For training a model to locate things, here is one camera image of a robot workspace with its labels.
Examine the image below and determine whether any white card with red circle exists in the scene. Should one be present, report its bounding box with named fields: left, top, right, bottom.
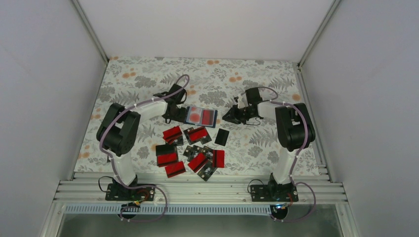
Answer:
left=187, top=106, right=203, bottom=124

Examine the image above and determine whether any black card apart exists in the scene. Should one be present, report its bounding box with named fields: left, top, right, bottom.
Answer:
left=214, top=128, right=230, bottom=146

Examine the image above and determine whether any blue leather card holder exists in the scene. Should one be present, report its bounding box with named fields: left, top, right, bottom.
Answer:
left=184, top=106, right=218, bottom=128

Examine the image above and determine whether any red card pile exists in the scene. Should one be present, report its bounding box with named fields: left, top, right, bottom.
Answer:
left=187, top=153, right=208, bottom=173

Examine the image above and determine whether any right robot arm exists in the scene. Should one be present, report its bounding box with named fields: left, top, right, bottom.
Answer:
left=222, top=86, right=316, bottom=201

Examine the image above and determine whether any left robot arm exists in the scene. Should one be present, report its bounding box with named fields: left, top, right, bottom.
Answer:
left=96, top=84, right=187, bottom=200

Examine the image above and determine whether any black card left pile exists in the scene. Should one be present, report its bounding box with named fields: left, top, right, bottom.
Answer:
left=155, top=144, right=177, bottom=157

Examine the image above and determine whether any black logo chip card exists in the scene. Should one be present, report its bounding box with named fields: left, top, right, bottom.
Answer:
left=183, top=145, right=202, bottom=161

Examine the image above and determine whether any red card bottom edge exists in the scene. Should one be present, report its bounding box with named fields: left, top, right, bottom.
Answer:
left=165, top=161, right=186, bottom=178

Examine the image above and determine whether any black membership card 833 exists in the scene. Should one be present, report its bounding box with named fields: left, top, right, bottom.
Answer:
left=197, top=160, right=217, bottom=181

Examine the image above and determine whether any floral table mat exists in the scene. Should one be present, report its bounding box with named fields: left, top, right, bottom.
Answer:
left=75, top=56, right=301, bottom=176

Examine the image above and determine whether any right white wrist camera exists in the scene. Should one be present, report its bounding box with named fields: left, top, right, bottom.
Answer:
left=233, top=95, right=248, bottom=109

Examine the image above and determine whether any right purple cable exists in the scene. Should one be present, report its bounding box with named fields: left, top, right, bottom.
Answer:
left=240, top=86, right=318, bottom=223

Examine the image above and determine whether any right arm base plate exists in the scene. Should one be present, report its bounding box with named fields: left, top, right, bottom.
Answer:
left=250, top=183, right=299, bottom=202

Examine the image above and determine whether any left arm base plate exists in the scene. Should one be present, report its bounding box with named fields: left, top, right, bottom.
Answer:
left=105, top=183, right=155, bottom=201

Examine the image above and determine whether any aluminium frame rail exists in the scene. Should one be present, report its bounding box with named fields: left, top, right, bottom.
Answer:
left=53, top=180, right=348, bottom=204

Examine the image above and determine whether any white slotted cable duct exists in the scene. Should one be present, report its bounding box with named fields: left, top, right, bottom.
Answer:
left=63, top=203, right=271, bottom=216

